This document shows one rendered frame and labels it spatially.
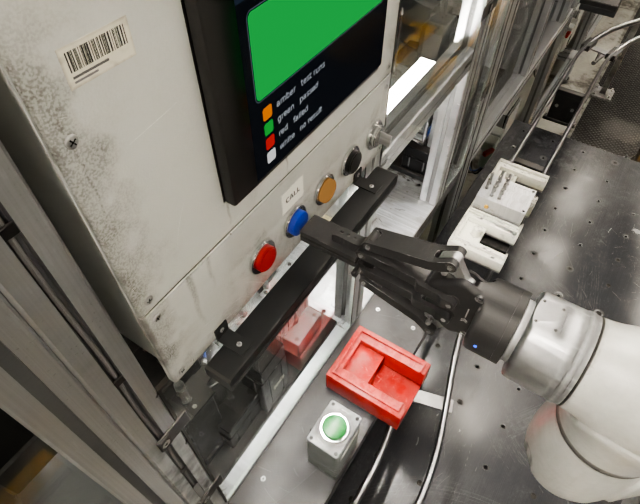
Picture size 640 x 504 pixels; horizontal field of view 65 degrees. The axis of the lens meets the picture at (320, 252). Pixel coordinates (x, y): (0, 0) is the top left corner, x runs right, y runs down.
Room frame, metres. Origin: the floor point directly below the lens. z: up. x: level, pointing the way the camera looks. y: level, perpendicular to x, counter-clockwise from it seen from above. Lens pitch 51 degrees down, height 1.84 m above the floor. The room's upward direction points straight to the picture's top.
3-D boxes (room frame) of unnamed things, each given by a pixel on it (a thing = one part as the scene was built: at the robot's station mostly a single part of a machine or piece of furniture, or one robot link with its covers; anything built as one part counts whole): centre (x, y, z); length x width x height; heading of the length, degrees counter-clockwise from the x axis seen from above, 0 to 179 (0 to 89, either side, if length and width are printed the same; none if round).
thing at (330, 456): (0.29, -0.02, 0.97); 0.08 x 0.08 x 0.12; 57
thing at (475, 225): (0.92, -0.48, 0.84); 0.36 x 0.14 x 0.10; 147
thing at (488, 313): (0.26, -0.15, 1.42); 0.09 x 0.07 x 0.08; 57
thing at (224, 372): (0.37, 0.01, 1.37); 0.36 x 0.04 x 0.04; 147
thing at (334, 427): (0.28, -0.02, 1.03); 0.04 x 0.04 x 0.02
